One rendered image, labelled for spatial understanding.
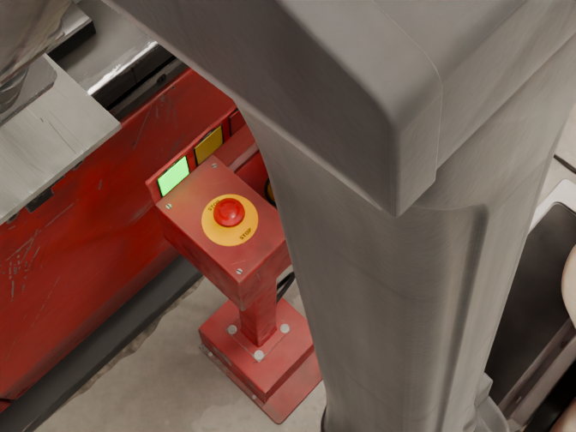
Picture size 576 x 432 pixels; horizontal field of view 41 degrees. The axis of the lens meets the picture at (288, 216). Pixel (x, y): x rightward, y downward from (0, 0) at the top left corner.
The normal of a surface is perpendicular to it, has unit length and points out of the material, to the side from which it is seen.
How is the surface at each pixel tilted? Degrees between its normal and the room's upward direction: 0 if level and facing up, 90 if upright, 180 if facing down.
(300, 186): 98
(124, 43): 0
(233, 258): 0
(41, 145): 0
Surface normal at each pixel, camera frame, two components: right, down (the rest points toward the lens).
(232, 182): 0.02, -0.41
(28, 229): 0.72, 0.64
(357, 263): -0.66, 0.69
